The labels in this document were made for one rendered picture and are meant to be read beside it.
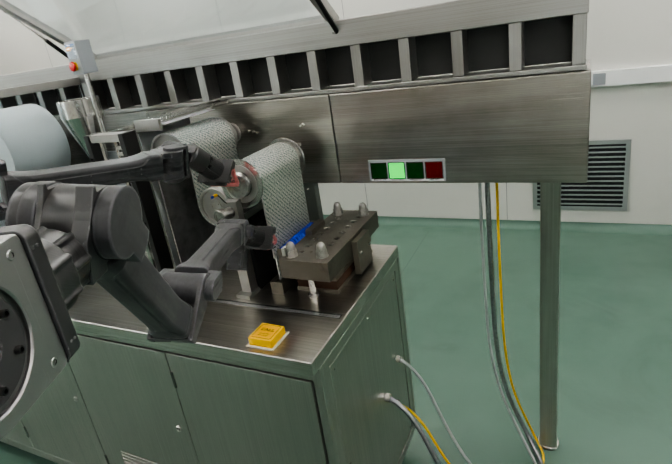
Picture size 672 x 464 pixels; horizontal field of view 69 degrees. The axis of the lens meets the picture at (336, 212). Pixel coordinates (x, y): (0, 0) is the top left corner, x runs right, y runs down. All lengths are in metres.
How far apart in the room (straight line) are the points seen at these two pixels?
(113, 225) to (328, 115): 1.17
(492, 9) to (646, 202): 2.79
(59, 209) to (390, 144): 1.17
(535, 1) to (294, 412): 1.22
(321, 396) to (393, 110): 0.84
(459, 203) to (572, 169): 2.66
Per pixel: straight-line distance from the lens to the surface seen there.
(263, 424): 1.49
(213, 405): 1.57
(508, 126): 1.46
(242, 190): 1.42
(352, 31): 1.55
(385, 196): 4.25
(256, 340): 1.29
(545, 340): 1.94
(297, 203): 1.58
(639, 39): 3.78
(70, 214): 0.53
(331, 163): 1.65
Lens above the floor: 1.61
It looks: 20 degrees down
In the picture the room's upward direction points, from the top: 9 degrees counter-clockwise
